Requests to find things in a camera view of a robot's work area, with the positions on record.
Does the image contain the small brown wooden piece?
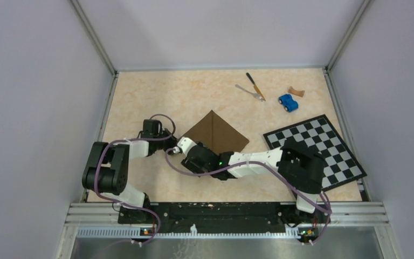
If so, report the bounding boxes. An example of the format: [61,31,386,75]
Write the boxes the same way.
[288,86,305,97]

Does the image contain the aluminium frame rail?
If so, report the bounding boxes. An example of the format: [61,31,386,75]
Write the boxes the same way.
[330,202,389,227]

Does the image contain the blue toy car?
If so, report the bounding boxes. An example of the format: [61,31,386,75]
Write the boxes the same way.
[278,94,299,112]

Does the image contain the purple cable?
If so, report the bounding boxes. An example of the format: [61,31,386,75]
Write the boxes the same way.
[94,113,177,247]
[164,146,333,244]

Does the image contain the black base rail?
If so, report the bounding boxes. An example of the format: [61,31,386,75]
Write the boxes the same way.
[118,202,327,234]

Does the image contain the black white checkerboard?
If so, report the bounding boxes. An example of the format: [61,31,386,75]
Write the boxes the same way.
[263,114,367,191]

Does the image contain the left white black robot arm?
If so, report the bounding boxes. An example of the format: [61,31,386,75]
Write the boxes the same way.
[81,115,177,223]

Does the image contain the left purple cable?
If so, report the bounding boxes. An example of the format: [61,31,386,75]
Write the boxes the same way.
[94,113,177,247]

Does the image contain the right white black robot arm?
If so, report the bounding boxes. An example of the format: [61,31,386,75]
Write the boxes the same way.
[171,137,325,222]

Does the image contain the black-handled knife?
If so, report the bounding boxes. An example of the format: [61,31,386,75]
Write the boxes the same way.
[246,72,266,101]

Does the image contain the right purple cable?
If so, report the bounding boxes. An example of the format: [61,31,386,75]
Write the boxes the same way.
[164,146,333,244]

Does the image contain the brown cloth napkin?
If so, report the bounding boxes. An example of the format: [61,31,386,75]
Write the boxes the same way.
[183,110,250,154]

